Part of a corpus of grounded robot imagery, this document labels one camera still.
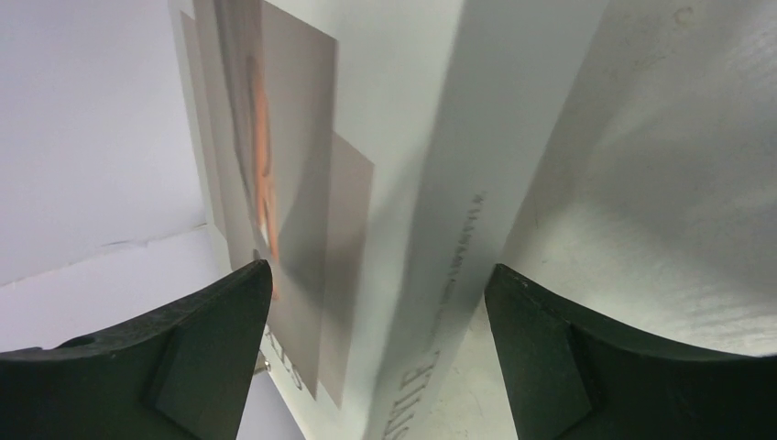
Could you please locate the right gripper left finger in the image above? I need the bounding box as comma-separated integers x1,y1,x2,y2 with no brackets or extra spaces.
1,260,272,439

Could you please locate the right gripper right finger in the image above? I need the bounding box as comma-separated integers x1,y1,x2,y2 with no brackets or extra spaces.
485,264,776,439

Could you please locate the white style magazine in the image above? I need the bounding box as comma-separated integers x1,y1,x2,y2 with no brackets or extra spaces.
169,1,607,439

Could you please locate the white two-tier shelf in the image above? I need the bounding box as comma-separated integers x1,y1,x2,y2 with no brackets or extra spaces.
422,1,776,439

